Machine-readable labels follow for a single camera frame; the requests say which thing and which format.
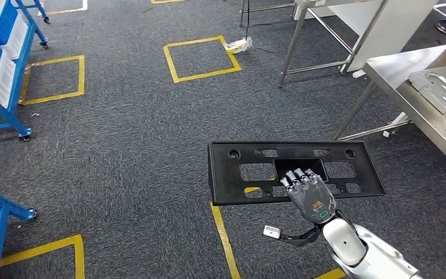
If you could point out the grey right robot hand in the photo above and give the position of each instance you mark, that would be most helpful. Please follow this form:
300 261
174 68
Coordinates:
313 200

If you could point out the black plastic plate bracket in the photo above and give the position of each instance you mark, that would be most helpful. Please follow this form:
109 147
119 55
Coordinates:
223 181

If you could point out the stainless steel workbench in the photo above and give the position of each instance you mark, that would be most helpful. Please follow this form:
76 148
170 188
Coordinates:
392 69

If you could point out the stainless steel table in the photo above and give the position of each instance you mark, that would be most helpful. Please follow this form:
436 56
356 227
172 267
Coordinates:
293 46

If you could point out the crumpled clear plastic bundle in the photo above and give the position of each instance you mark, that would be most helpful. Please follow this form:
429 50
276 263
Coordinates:
238 45

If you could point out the white cabinet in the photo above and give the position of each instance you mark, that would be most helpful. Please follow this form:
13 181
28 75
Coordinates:
392 30

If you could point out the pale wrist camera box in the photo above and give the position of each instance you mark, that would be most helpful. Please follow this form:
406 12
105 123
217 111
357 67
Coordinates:
272 231

